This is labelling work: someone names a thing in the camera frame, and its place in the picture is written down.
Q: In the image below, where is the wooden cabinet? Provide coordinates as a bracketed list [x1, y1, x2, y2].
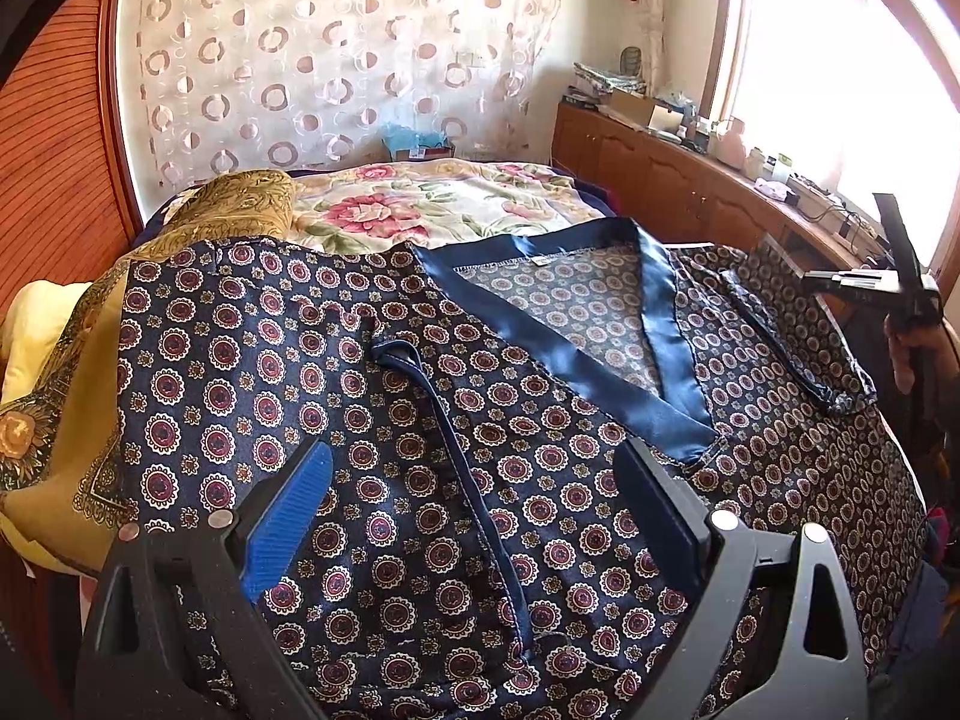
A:
[551, 101, 886, 271]

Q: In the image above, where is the cream rose print blanket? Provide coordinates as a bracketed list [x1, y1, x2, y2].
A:
[169, 159, 608, 252]

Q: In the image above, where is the window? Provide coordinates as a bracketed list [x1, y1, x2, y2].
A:
[701, 0, 960, 271]

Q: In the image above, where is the navy bed sheet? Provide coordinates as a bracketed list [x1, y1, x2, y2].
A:
[551, 165, 623, 218]

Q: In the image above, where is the sheer circle pattern curtain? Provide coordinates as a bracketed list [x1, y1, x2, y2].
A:
[124, 0, 567, 192]

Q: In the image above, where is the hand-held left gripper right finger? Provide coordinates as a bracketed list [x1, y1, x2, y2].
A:
[613, 435, 872, 720]

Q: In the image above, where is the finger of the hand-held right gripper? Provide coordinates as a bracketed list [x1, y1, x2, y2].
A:
[801, 268, 898, 296]

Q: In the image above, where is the blue tissue packet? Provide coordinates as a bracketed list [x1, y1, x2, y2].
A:
[382, 124, 455, 161]

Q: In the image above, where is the white device box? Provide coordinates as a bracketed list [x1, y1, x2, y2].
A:
[787, 176, 852, 230]

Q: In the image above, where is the cardboard box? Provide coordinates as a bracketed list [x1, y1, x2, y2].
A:
[609, 92, 657, 125]

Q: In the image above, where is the pale pillow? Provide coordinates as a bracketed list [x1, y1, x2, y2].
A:
[0, 281, 91, 406]

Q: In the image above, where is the stack of folded cloths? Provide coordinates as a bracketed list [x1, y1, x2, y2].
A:
[574, 61, 647, 95]

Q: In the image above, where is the pink jar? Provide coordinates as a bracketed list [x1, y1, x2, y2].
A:
[711, 118, 749, 168]

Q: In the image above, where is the white lace window curtain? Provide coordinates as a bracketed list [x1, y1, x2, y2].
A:
[622, 0, 676, 98]

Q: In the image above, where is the yellow paisley blanket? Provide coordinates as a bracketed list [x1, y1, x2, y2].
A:
[0, 169, 297, 571]

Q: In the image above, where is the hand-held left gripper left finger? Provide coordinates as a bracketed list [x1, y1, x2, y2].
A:
[75, 439, 335, 720]

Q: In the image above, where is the dark clothes pile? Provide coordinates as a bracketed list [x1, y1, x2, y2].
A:
[874, 502, 960, 720]

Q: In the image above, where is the wooden slatted panel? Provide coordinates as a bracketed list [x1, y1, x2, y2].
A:
[0, 0, 143, 316]

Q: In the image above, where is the navy medallion print pajama top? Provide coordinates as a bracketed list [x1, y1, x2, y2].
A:
[116, 216, 927, 720]

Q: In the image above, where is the person's right hand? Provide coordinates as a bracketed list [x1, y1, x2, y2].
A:
[883, 311, 914, 407]

